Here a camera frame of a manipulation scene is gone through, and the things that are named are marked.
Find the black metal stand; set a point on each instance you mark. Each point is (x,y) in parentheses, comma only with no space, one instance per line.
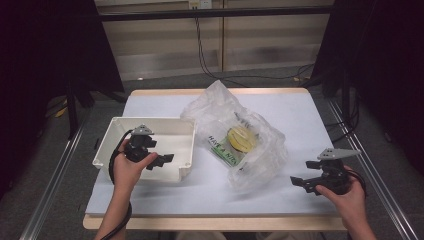
(72,113)

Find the metal floor rail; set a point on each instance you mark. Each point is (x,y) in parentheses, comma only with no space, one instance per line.
(383,186)
(50,186)

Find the black curtain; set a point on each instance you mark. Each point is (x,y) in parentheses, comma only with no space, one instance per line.
(40,50)
(383,50)

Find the person's right hand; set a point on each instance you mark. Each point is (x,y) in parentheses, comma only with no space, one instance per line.
(350,206)

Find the yellow floor tape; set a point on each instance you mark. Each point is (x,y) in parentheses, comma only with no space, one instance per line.
(61,112)

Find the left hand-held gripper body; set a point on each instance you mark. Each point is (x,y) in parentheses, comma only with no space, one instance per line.
(138,150)

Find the clear printed plastic bag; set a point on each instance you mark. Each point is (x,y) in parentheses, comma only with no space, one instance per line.
(213,106)

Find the black horizontal bar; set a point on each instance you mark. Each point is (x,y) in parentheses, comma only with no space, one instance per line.
(216,13)

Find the white plastic bin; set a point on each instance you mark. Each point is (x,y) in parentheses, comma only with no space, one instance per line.
(173,133)

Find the wooden table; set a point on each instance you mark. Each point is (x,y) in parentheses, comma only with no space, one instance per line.
(216,224)

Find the white wall socket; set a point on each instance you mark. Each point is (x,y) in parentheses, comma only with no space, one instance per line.
(200,4)

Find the person's left hand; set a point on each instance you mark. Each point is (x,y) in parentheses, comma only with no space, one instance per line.
(126,173)

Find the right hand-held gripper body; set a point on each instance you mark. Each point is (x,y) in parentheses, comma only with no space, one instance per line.
(333,176)

